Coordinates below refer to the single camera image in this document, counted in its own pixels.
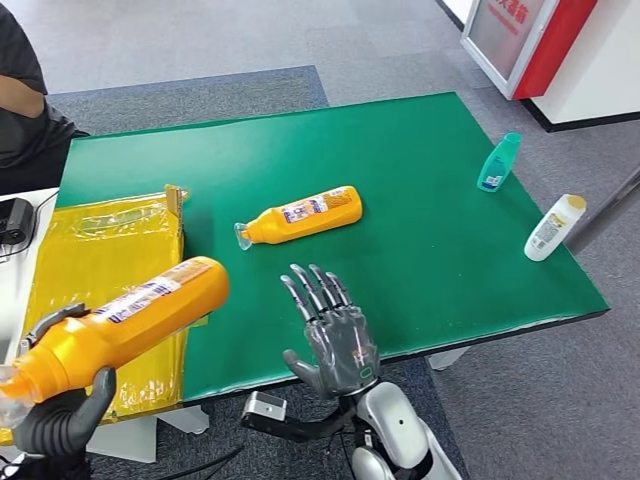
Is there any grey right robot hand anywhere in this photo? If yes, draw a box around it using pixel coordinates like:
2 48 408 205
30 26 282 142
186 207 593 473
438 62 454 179
279 263 381 402

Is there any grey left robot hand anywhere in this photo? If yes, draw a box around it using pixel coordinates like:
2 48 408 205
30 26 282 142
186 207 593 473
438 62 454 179
12 303 118 460

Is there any orange bottle with clear cap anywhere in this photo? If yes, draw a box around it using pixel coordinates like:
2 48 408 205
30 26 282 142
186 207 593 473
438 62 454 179
0 256 231 431
233 185 364 252

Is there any small teal bottle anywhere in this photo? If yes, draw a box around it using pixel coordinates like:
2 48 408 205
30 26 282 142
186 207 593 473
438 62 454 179
476 132 522 194

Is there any white bottle with yellow cap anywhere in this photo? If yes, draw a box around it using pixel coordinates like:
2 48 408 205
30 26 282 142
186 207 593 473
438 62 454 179
524 193 587 263

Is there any white table foot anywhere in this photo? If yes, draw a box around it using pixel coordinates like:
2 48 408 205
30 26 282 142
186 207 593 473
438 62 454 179
427 347 471 372
85 405 210 465

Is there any green table mat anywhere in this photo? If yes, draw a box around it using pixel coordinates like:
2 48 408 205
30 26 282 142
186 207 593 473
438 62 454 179
54 91 610 405

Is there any black device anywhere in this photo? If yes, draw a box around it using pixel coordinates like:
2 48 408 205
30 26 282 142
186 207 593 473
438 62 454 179
0 197 35 247

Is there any person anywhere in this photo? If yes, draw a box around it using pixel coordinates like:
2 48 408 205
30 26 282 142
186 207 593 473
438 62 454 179
0 3 91 197

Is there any grey metal pole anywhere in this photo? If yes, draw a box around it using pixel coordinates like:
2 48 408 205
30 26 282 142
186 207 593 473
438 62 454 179
565 165 640 257

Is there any red and white display stand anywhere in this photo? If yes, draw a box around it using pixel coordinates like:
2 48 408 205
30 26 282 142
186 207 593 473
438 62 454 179
460 0 599 102

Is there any black camera bracket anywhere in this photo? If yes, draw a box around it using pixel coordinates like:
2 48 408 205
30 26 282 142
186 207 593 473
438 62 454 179
245 400 359 444

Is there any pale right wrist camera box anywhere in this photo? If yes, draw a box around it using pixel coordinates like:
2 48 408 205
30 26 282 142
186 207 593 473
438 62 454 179
241 390 288 425

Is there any black cable near floor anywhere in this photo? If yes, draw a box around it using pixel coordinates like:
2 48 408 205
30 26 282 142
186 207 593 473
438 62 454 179
155 445 246 480

